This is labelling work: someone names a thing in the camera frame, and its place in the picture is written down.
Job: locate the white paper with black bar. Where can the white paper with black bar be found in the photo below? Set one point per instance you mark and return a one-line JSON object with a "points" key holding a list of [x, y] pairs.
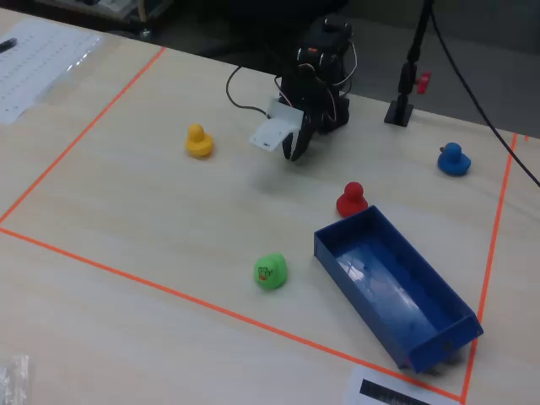
{"points": [[379, 390]]}

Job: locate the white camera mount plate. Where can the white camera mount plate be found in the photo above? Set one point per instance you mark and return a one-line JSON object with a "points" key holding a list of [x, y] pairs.
{"points": [[272, 131]]}

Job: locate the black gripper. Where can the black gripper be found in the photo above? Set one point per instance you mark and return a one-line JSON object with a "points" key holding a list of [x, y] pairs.
{"points": [[305, 126]]}

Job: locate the green toy pear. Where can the green toy pear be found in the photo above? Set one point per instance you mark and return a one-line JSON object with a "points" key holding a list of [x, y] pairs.
{"points": [[272, 272]]}

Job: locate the black camera stand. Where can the black camera stand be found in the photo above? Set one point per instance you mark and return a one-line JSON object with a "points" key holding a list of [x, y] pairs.
{"points": [[398, 111]]}

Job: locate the yellow rubber duck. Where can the yellow rubber duck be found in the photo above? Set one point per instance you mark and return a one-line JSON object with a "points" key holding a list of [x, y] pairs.
{"points": [[198, 141]]}

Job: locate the blue rubber duck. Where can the blue rubber duck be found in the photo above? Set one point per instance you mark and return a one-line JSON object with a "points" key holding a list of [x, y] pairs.
{"points": [[453, 160]]}

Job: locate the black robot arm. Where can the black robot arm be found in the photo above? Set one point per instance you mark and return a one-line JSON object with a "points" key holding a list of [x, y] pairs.
{"points": [[337, 31]]}

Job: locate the white printed paper sheet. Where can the white printed paper sheet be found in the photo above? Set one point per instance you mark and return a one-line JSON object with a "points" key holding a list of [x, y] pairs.
{"points": [[38, 71]]}

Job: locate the blue plastic box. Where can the blue plastic box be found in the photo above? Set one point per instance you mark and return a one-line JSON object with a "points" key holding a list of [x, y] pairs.
{"points": [[392, 287]]}

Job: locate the orange tape strip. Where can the orange tape strip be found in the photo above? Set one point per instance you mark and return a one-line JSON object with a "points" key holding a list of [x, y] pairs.
{"points": [[84, 132], [211, 306], [492, 253]]}

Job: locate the clear plastic bag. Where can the clear plastic bag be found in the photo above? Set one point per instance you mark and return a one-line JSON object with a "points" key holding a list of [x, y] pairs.
{"points": [[14, 379]]}

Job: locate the red rubber duck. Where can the red rubber duck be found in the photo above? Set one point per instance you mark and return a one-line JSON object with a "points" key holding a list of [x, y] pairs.
{"points": [[351, 200]]}

